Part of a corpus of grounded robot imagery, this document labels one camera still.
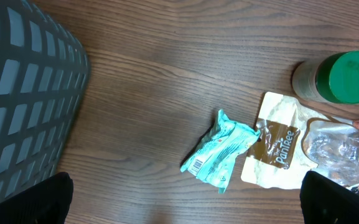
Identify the teal snack packet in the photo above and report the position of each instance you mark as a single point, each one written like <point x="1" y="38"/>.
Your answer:
<point x="214" y="158"/>

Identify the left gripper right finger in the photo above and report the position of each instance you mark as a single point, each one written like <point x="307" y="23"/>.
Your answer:
<point x="324" y="201"/>

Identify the beige brown snack pouch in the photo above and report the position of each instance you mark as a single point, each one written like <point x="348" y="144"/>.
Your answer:
<point x="295" y="139"/>

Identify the grey plastic mesh basket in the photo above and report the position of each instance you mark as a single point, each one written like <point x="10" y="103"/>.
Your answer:
<point x="44" y="71"/>

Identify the green capped bottle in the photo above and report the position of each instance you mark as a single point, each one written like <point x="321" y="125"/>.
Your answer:
<point x="333" y="79"/>

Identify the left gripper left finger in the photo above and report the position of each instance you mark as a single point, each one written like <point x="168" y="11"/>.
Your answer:
<point x="47" y="202"/>

